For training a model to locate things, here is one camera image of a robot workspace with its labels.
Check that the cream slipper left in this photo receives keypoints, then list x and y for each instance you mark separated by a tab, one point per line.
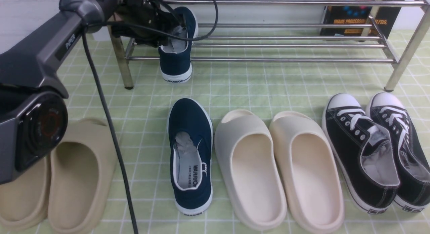
244	150

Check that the cream slipper right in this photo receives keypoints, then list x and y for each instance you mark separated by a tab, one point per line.
311	181

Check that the metal shoe rack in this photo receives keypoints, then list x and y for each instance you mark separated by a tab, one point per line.
371	37

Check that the green checked tablecloth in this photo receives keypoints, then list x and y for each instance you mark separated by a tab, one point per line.
139	116

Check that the black canvas sneaker right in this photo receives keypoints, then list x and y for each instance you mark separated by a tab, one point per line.
412	166

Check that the black canvas sneaker left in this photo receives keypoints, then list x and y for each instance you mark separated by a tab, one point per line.
364	153

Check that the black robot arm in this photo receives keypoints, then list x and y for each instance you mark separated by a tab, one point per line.
34	116

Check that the tan slipper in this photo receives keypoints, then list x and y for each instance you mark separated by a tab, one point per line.
82	165
24	202

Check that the tan slipper far left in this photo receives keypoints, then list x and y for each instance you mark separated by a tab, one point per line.
24	202

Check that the navy canvas shoe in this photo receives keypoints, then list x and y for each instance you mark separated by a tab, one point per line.
190	133
175	61

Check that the black image processing book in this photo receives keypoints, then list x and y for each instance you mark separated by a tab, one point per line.
385	18

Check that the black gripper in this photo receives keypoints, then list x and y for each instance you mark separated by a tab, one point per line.
138	19

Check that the cream slipper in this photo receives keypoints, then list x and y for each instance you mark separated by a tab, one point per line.
244	150
311	181

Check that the black canvas sneaker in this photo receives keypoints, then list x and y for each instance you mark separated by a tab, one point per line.
412	166
364	153

